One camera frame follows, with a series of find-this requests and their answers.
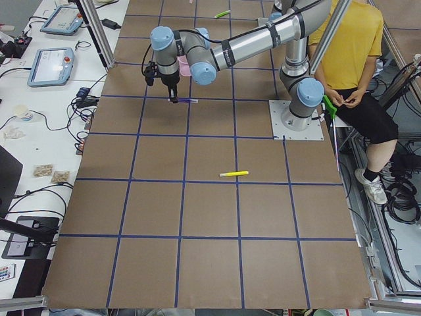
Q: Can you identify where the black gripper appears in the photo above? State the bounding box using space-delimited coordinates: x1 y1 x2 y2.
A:
161 72 180 103

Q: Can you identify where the purple pen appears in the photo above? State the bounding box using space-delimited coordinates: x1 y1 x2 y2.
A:
168 98 199 104

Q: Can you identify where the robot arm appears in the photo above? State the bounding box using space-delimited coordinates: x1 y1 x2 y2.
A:
141 1 332 119

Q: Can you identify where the pink mesh cup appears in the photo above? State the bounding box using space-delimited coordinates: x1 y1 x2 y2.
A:
178 55 191 77

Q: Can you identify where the black power adapter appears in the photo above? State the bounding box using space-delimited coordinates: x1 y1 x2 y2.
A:
101 18 121 30

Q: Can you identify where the green pen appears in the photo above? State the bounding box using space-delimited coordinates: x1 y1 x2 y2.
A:
214 10 231 18

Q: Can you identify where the yellow pen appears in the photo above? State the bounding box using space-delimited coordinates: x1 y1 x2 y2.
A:
219 171 249 178

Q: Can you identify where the lower teach pendant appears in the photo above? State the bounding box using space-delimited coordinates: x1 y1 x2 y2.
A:
27 47 74 88

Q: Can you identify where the teach pendant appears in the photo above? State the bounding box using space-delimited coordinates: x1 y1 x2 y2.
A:
40 6 83 36
27 47 74 88

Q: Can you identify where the upper teach pendant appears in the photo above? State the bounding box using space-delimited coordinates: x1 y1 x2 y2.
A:
40 6 83 36

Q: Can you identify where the snack bag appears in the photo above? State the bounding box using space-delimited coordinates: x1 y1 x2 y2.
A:
32 164 54 178

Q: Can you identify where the person in yellow shirt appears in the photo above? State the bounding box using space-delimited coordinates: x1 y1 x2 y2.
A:
315 1 399 205

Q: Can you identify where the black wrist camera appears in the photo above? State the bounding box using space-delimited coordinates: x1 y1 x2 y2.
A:
143 61 157 86

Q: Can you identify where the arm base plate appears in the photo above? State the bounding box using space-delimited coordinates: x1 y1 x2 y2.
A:
269 100 324 141

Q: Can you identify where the aluminium frame post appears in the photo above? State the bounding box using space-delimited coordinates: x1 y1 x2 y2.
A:
74 0 115 69

